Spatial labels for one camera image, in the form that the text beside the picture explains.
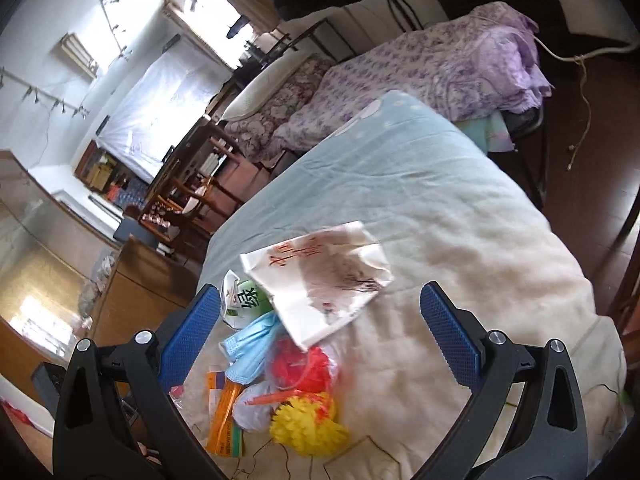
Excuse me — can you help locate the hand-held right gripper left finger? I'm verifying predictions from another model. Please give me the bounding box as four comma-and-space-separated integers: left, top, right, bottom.
52, 285, 231, 480

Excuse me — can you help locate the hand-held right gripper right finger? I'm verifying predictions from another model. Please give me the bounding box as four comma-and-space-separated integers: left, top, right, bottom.
415, 281, 590, 480

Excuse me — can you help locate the green and white snack packet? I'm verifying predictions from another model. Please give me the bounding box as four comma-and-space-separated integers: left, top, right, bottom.
220, 269, 277, 330

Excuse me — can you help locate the blue face mask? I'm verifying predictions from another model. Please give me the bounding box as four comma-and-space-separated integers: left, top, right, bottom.
220, 310, 283, 386

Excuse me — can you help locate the orange cardboard box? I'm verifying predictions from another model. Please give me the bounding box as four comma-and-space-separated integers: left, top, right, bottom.
205, 367, 247, 458

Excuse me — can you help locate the white plastic bag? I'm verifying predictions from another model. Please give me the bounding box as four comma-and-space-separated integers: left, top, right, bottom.
232, 380, 281, 433

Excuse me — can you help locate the white paper bag red print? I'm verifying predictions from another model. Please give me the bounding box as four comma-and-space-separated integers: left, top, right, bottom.
239, 220, 395, 352

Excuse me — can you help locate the light wooden wardrobe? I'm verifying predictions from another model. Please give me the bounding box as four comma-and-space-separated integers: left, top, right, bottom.
87, 237, 211, 356

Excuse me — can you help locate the clear plastic bag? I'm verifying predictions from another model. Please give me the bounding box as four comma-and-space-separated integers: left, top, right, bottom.
80, 255, 118, 321

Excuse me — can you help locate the wooden dining table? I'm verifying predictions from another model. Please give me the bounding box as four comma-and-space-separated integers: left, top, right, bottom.
137, 180, 216, 258

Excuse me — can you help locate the wooden chair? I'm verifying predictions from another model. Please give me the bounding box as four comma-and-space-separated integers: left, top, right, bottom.
170, 120, 258, 221

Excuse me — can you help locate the wooden shelf with items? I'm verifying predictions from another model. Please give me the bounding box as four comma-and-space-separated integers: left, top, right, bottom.
75, 140, 151, 206

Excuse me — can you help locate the turquoise floral cloth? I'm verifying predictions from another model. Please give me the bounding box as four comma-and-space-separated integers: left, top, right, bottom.
457, 110, 516, 153

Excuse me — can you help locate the white cover sheet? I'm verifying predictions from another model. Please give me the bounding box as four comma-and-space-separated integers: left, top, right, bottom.
97, 52, 233, 183

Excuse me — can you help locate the red and white floral quilt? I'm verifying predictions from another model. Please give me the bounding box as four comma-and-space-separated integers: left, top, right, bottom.
224, 55, 336, 161

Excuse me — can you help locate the white pillow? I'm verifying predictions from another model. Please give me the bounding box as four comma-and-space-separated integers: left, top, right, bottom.
220, 50, 313, 122

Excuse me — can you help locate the purple floral blanket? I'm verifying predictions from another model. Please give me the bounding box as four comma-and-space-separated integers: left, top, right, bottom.
272, 2, 553, 153

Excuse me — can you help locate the window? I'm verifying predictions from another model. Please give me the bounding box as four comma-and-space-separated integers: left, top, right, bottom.
162, 0, 251, 73

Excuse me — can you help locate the white cord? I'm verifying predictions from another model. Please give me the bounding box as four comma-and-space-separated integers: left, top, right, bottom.
532, 35, 640, 171

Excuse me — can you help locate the wall wire with clips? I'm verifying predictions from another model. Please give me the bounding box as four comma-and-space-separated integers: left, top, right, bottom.
0, 72, 91, 118

